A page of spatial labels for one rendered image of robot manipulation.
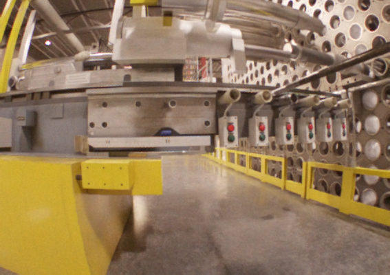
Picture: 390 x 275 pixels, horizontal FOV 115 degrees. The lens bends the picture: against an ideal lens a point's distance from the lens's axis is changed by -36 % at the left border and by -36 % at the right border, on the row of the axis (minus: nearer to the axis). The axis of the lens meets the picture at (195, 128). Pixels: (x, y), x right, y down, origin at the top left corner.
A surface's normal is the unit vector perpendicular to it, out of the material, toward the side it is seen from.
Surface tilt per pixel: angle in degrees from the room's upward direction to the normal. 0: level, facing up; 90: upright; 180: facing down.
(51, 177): 90
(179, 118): 90
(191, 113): 90
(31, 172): 90
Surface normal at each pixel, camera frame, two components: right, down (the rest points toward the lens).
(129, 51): 0.16, -0.05
